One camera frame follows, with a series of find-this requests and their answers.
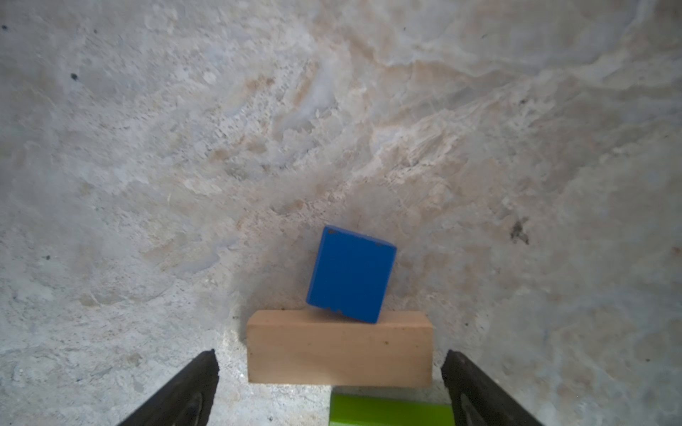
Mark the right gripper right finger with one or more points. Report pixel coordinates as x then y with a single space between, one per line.
476 399

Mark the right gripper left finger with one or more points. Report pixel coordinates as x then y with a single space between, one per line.
186 399

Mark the natural wood block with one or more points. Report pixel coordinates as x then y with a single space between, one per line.
315 347

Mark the green wood block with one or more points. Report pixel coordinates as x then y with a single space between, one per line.
351 410

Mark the dark blue wood cube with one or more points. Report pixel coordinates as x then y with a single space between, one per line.
351 274

